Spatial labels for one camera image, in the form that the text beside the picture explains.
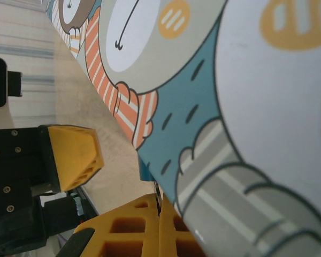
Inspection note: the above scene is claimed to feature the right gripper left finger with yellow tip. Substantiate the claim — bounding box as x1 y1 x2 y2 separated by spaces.
58 193 161 257

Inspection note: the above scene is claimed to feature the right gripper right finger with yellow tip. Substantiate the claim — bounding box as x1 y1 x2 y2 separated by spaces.
159 197 207 257

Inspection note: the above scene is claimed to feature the corrugated plastic side panel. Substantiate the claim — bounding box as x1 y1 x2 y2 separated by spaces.
0 0 57 129

